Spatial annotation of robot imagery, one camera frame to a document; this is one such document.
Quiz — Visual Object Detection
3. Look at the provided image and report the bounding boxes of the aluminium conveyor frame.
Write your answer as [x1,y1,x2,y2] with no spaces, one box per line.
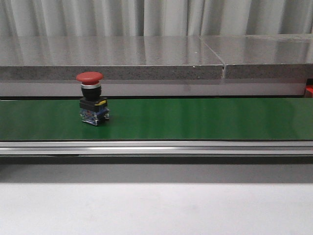
[0,140,313,165]

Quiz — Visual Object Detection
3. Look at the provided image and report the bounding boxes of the grey stone counter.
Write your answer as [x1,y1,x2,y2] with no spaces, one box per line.
[0,34,313,97]

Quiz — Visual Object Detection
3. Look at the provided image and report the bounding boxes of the grey curtain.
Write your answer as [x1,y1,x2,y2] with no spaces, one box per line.
[0,0,313,36]

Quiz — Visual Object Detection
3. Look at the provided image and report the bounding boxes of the red mushroom push button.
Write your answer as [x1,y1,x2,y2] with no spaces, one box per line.
[76,71,110,126]

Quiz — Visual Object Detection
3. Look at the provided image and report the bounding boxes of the red plastic tray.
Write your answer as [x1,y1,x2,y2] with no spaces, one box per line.
[304,85,313,98]

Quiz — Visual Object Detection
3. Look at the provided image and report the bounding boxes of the green conveyor belt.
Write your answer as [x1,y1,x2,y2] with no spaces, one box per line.
[0,98,313,141]

